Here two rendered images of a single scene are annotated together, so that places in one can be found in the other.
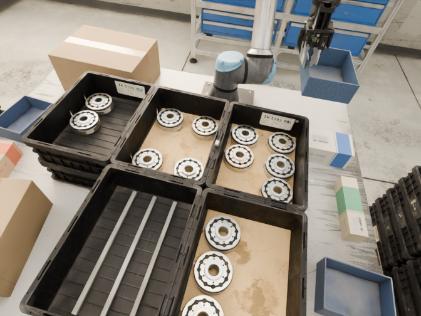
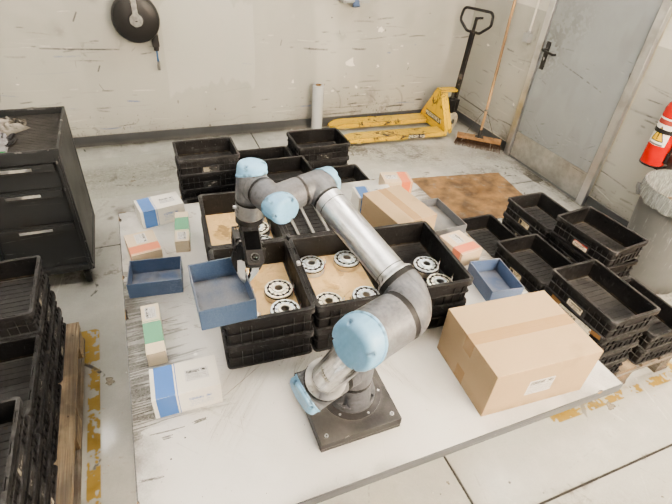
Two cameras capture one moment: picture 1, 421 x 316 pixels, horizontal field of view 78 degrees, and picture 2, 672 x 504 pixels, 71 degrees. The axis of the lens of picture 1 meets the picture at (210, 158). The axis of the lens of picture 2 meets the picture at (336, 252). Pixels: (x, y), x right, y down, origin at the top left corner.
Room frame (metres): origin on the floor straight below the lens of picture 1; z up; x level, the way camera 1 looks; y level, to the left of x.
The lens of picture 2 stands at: (1.76, -0.58, 2.00)
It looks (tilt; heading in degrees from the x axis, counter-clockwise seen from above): 37 degrees down; 149
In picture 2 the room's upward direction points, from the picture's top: 5 degrees clockwise
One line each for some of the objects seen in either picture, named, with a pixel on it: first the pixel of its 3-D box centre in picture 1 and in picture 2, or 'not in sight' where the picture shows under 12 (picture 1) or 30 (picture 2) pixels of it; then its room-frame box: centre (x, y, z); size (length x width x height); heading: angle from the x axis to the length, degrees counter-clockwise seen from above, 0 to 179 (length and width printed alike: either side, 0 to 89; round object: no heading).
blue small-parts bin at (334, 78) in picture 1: (326, 72); (221, 290); (0.77, -0.35, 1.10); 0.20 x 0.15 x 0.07; 174
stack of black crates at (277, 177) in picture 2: not in sight; (280, 198); (-0.75, 0.45, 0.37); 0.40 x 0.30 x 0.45; 84
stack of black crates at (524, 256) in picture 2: not in sight; (530, 280); (0.51, 1.48, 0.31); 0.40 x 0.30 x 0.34; 174
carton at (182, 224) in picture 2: not in sight; (182, 231); (-0.09, -0.30, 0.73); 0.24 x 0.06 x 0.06; 167
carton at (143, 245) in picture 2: not in sight; (143, 249); (0.00, -0.48, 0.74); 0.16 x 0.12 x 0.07; 3
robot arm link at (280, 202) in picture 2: not in sight; (279, 199); (0.86, -0.21, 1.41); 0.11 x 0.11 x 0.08; 12
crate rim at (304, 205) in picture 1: (262, 149); (259, 279); (0.57, -0.17, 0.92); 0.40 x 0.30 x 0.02; 171
